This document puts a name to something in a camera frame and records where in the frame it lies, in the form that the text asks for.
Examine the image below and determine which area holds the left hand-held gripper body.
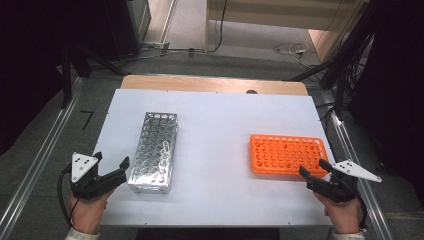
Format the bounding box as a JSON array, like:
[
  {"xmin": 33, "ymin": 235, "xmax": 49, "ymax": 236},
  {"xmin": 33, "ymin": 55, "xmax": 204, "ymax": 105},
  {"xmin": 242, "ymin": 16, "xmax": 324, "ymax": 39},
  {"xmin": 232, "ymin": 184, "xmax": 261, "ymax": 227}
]
[{"xmin": 69, "ymin": 152, "xmax": 129, "ymax": 201}]

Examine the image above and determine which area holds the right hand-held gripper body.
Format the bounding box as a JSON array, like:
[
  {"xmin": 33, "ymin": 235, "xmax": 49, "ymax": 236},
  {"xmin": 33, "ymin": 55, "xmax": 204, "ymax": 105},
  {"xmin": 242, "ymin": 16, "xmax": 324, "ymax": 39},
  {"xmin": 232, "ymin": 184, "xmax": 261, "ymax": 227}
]
[{"xmin": 305, "ymin": 159, "xmax": 383, "ymax": 205}]

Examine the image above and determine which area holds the orange plastic test tube rack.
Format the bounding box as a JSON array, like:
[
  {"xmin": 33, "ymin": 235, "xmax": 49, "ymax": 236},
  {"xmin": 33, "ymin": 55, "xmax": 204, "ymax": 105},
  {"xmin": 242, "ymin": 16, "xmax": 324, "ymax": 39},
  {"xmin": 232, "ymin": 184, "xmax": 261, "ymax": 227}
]
[{"xmin": 249, "ymin": 133, "xmax": 332, "ymax": 178}]

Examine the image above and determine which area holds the silver metal test tube rack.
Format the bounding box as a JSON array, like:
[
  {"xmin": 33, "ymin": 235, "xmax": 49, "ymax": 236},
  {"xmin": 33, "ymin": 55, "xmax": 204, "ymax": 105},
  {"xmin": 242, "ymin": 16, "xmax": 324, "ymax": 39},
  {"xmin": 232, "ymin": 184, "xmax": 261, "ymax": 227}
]
[{"xmin": 127, "ymin": 112, "xmax": 179, "ymax": 195}]

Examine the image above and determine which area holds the person's right hand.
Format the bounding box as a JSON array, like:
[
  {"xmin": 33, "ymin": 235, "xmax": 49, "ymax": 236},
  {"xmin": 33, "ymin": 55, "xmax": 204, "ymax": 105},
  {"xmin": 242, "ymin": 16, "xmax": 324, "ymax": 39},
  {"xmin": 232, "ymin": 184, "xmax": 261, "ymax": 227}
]
[{"xmin": 314, "ymin": 192, "xmax": 363, "ymax": 235}]

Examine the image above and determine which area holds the person's left hand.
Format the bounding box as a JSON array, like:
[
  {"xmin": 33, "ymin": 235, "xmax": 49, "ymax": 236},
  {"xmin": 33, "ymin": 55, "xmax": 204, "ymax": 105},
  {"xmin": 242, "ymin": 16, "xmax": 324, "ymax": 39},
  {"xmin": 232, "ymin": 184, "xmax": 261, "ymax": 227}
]
[{"xmin": 67, "ymin": 189, "xmax": 117, "ymax": 235}]

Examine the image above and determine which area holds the white board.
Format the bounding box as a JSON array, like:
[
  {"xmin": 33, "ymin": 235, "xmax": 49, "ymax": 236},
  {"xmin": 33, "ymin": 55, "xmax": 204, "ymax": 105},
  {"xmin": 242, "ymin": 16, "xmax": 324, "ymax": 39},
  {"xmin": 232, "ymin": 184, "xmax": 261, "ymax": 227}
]
[{"xmin": 91, "ymin": 88, "xmax": 352, "ymax": 228}]

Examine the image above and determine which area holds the grey power strip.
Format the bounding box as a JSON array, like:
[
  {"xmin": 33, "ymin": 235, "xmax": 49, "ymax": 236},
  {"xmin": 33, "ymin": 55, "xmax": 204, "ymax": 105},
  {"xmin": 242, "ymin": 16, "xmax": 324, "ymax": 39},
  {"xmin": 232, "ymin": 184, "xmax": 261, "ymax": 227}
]
[{"xmin": 142, "ymin": 40, "xmax": 172, "ymax": 52}]

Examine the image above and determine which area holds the black cabinet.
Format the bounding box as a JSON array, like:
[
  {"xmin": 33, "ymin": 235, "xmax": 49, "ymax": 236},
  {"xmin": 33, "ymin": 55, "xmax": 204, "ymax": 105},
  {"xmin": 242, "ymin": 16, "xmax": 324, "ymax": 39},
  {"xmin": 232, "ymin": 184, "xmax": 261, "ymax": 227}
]
[{"xmin": 101, "ymin": 0, "xmax": 152, "ymax": 62}]

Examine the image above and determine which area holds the beige wooden furniture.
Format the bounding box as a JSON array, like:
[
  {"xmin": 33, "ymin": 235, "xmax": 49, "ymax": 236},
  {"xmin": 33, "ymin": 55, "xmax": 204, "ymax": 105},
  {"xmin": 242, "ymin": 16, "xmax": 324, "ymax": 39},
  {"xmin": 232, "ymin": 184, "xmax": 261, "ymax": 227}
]
[{"xmin": 204, "ymin": 0, "xmax": 372, "ymax": 64}]

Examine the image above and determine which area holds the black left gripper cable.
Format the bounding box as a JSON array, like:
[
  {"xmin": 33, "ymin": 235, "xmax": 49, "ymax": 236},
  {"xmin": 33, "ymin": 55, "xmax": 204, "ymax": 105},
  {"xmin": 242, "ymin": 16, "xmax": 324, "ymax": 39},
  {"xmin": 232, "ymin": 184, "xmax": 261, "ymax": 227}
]
[{"xmin": 56, "ymin": 165, "xmax": 75, "ymax": 228}]

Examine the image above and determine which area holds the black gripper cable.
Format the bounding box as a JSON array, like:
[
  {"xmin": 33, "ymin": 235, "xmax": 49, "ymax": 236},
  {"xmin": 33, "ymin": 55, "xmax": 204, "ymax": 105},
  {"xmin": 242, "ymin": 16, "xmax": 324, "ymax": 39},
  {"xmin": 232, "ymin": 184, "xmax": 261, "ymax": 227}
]
[
  {"xmin": 355, "ymin": 195, "xmax": 370, "ymax": 233},
  {"xmin": 56, "ymin": 165, "xmax": 75, "ymax": 228}
]

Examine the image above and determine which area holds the aluminium rail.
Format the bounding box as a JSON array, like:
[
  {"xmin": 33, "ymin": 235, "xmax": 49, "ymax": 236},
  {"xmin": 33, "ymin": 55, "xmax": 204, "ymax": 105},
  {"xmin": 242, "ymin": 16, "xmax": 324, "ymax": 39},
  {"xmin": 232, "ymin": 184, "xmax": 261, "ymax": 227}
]
[
  {"xmin": 0, "ymin": 77, "xmax": 85, "ymax": 232},
  {"xmin": 319, "ymin": 89, "xmax": 395, "ymax": 240}
]

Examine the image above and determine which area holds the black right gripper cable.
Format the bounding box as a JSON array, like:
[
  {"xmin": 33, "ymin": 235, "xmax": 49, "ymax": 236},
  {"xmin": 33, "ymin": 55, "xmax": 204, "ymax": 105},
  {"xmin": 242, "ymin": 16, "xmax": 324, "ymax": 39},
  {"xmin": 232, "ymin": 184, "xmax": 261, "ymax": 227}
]
[{"xmin": 355, "ymin": 195, "xmax": 370, "ymax": 233}]

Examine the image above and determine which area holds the black stand with cables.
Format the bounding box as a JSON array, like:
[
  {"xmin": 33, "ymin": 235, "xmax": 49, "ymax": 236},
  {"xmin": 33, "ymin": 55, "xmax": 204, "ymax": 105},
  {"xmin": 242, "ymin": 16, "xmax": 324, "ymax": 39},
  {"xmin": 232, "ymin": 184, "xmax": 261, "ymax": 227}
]
[{"xmin": 289, "ymin": 0, "xmax": 379, "ymax": 116}]

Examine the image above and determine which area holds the white coiled cable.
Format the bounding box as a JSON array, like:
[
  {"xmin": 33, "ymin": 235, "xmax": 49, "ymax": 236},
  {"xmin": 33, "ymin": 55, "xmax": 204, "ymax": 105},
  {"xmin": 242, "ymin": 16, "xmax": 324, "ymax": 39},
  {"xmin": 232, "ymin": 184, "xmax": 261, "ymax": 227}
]
[{"xmin": 272, "ymin": 41, "xmax": 312, "ymax": 60}]

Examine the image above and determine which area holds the grey floor cable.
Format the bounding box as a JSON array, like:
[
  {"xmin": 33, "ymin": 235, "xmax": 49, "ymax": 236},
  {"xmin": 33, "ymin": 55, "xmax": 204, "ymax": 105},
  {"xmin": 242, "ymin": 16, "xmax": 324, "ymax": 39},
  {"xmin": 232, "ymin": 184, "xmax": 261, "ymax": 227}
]
[{"xmin": 124, "ymin": 47, "xmax": 208, "ymax": 64}]

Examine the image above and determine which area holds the black hanging cable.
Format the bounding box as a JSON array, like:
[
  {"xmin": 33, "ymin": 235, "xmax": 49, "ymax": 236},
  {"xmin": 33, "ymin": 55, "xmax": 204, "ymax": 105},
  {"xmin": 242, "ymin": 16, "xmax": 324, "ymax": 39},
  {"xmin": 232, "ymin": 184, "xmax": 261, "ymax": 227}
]
[{"xmin": 211, "ymin": 0, "xmax": 229, "ymax": 54}]

